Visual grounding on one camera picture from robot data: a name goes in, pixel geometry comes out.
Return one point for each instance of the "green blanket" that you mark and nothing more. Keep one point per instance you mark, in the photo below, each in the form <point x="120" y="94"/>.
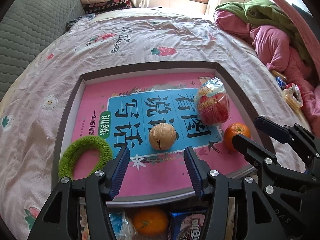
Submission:
<point x="265" y="12"/>

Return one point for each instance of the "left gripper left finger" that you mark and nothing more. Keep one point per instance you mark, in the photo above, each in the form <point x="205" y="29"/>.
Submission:
<point x="60" y="216"/>

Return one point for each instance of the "blue cookie snack packet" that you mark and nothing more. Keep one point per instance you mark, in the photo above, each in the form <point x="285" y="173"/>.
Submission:
<point x="186" y="225"/>

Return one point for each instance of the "dark shallow cardboard box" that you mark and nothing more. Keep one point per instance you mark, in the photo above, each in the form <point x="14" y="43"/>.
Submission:
<point x="80" y="157"/>

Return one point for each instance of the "pink quilted pillow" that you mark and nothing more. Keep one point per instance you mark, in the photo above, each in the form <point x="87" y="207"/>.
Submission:
<point x="308" y="37"/>

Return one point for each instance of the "dark patterned cloth by headboard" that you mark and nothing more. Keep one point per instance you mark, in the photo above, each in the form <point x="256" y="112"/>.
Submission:
<point x="79" y="20"/>

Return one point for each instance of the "orange tangerine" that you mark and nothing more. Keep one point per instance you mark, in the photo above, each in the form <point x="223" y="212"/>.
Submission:
<point x="150" y="221"/>
<point x="236" y="134"/>

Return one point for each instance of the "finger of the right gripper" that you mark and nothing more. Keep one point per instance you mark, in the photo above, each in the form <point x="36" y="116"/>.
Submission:
<point x="260" y="154"/>
<point x="303" y="142"/>

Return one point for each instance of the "pink blue children's book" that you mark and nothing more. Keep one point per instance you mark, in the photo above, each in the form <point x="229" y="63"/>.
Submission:
<point x="156" y="118"/>

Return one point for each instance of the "pink strawberry bear bedsheet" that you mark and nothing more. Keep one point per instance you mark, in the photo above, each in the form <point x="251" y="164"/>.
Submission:
<point x="35" y="102"/>

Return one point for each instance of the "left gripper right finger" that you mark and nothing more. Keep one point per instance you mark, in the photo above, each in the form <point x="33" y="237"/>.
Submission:
<point x="254" y="216"/>

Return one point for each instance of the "black wall television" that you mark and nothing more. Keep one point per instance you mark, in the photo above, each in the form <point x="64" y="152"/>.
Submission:
<point x="305" y="15"/>

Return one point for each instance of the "King Egg blue wrapper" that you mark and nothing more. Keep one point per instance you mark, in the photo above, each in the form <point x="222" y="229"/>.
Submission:
<point x="212" y="103"/>

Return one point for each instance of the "stack of folded blankets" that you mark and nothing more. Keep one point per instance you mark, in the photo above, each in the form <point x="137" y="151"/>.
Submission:
<point x="102" y="6"/>

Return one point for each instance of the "snack wrappers beside duvet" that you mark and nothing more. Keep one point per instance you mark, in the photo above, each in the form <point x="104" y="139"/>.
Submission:
<point x="290" y="91"/>

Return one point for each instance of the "grey quilted headboard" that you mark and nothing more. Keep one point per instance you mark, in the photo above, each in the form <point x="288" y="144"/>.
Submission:
<point x="28" y="27"/>

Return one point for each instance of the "pink crumpled duvet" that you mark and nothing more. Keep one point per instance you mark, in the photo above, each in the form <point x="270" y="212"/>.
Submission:
<point x="273" y="49"/>

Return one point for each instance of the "tan walnut ball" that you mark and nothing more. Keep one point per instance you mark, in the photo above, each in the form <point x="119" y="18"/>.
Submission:
<point x="162" y="136"/>

